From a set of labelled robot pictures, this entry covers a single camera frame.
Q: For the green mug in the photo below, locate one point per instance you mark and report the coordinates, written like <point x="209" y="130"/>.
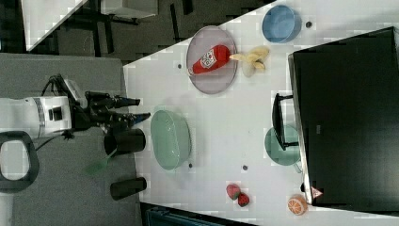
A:
<point x="288" y="156"/>

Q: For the grey round plate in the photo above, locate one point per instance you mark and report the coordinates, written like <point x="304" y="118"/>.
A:
<point x="217" y="80"/>

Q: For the blue bowl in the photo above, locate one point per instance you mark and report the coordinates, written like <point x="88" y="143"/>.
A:
<point x="281" y="24"/>

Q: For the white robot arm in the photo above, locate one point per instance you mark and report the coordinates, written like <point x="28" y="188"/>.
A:
<point x="64" y="115"/>

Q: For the green plastic strainer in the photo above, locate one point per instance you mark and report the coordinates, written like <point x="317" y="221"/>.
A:
<point x="171" y="141"/>

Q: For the black toaster oven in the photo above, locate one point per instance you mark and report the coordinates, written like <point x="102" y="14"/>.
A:
<point x="346" y="102"/>

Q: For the orange slice toy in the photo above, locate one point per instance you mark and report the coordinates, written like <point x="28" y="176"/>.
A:
<point x="297" y="205"/>

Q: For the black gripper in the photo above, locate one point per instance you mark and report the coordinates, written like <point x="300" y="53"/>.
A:
<point x="98" y="111"/>

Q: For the peeled toy banana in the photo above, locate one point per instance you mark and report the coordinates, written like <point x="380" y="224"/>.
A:
<point x="253" y="60"/>

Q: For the red toy strawberry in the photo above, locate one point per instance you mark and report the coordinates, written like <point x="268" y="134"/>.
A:
<point x="243" y="199"/>
<point x="233" y="191"/>

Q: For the black cylinder container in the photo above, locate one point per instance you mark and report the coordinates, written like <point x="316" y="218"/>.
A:
<point x="126" y="188"/>

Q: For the red ketchup bottle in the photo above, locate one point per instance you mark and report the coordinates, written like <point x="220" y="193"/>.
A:
<point x="213" y="59"/>

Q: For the green plastic spatula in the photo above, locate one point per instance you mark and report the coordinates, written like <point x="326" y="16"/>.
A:
<point x="100" y="165"/>

